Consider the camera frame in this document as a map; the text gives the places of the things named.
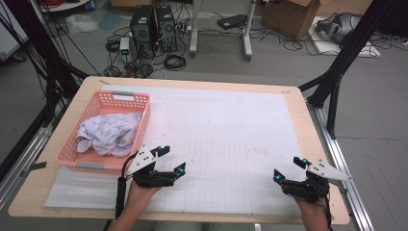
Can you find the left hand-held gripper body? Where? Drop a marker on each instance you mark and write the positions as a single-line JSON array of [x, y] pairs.
[[141, 162]]

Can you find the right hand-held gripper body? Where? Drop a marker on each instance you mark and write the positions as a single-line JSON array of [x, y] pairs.
[[311, 189]]

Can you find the lilac printed towel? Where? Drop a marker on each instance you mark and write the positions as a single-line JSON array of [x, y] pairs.
[[109, 133]]

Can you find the pink plastic basket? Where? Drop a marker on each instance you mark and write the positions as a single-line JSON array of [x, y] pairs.
[[96, 104]]

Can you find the person's right hand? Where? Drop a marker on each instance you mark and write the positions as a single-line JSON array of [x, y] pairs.
[[312, 213]]

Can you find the white grid mat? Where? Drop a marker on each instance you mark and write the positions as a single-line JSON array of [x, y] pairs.
[[224, 144]]

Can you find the white power box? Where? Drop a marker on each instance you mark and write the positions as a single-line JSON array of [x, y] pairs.
[[124, 46]]

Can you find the white flat board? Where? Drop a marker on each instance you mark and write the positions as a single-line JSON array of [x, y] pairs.
[[324, 46]]

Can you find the black computer tower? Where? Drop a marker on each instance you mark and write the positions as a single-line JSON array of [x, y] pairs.
[[142, 32], [166, 29]]

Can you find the white metal stand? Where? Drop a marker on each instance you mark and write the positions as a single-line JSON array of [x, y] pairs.
[[247, 38]]

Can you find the grey headset device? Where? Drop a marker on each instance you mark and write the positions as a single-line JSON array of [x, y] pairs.
[[340, 27]]

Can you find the teal floor sheet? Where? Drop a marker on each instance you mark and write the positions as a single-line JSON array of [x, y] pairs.
[[109, 20]]

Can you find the large cardboard box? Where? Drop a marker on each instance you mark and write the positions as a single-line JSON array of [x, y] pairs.
[[288, 19]]

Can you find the black flat box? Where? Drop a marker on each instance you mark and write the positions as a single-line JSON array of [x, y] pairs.
[[231, 21]]

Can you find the clear plastic bag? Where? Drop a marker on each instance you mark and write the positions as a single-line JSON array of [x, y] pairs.
[[81, 24]]

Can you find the round white table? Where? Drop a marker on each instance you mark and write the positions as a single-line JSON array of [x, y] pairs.
[[69, 5]]

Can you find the aluminium rail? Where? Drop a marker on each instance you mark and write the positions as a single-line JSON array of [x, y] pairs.
[[349, 192], [25, 160]]

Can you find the grey metal bracket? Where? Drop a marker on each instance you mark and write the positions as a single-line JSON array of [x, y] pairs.
[[37, 166]]

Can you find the black metal frame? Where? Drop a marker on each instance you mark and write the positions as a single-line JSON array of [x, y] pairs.
[[349, 48], [41, 48]]

